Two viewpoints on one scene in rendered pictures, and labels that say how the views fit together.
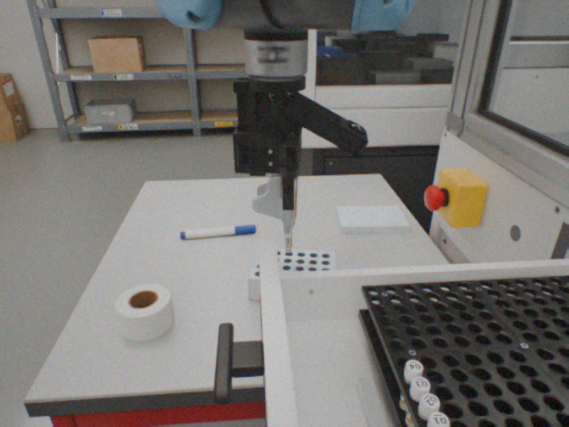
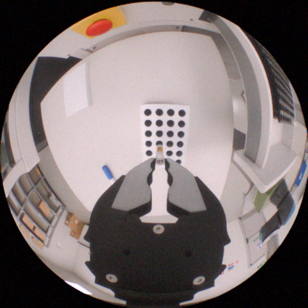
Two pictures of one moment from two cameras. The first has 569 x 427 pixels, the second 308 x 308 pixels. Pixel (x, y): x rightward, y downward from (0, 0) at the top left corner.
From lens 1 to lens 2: 0.55 m
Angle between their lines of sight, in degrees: 61
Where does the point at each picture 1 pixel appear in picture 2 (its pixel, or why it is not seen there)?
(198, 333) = (204, 175)
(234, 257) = not seen: hidden behind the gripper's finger
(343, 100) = (15, 144)
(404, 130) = (23, 102)
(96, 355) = not seen: hidden behind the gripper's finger
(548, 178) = not seen: outside the picture
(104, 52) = (46, 211)
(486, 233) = (135, 13)
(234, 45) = (24, 180)
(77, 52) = (50, 215)
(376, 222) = (80, 83)
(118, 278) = (163, 209)
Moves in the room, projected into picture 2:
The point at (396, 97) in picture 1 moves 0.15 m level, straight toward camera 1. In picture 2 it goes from (11, 114) to (14, 108)
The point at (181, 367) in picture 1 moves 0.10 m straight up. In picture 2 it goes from (219, 175) to (233, 200)
